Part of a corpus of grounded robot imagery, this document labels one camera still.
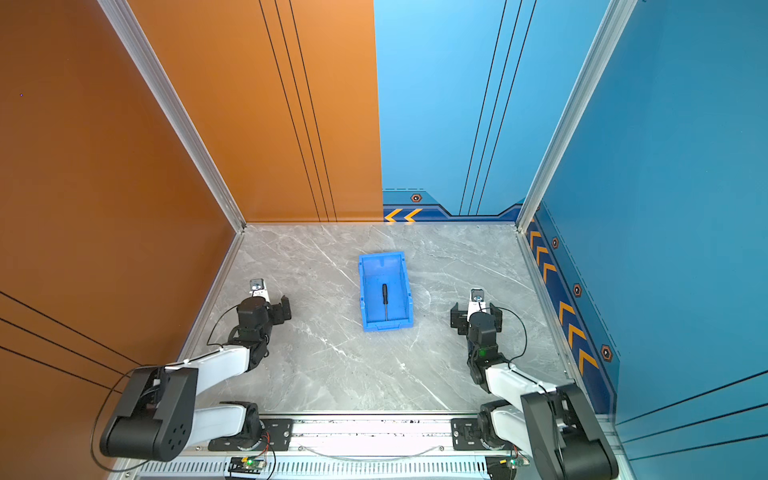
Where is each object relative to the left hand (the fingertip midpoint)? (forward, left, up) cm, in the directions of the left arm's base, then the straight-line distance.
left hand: (268, 296), depth 91 cm
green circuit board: (-42, -4, -8) cm, 43 cm away
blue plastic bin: (+15, -32, -7) cm, 36 cm away
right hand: (-2, -62, +1) cm, 62 cm away
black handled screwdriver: (+2, -36, -6) cm, 36 cm away
